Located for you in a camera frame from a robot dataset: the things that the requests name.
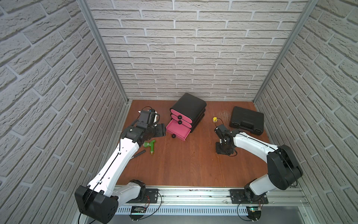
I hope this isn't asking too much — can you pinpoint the controller box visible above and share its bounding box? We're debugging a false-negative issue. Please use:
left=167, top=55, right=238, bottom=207
left=129, top=206, right=147, bottom=221
left=246, top=207, right=262, bottom=222

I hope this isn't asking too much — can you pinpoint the black plastic tool case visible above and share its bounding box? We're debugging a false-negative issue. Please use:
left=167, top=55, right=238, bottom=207
left=229, top=106, right=264, bottom=135

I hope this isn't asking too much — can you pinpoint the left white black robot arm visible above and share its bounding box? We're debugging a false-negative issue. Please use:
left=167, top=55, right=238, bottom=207
left=74, top=124, right=166, bottom=224

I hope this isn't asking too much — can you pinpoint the aluminium front rail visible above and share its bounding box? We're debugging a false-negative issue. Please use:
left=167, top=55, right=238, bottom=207
left=111, top=186, right=311, bottom=208

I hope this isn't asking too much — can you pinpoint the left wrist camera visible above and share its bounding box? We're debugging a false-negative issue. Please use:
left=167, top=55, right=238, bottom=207
left=137, top=109, right=158, bottom=129

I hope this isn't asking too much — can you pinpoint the left controller box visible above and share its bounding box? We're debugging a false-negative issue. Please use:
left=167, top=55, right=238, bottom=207
left=129, top=206, right=147, bottom=221

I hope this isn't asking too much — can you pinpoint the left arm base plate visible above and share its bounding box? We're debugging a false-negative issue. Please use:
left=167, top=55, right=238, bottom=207
left=132, top=188, right=160, bottom=204

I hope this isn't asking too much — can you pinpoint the green toy drill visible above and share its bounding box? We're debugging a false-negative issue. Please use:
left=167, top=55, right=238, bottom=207
left=144, top=140, right=156, bottom=155

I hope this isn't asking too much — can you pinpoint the black pink drawer cabinet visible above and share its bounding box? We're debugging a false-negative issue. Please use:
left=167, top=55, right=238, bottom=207
left=167, top=93, right=207, bottom=141

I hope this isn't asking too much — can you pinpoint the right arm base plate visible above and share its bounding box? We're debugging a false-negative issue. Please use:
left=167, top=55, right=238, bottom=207
left=229, top=189, right=269, bottom=204

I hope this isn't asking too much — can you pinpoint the right controller box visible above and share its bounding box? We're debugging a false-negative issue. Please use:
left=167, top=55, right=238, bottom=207
left=246, top=207, right=262, bottom=222

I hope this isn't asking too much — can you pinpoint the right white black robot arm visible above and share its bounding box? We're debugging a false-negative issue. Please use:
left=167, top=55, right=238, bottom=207
left=214, top=125, right=303, bottom=201

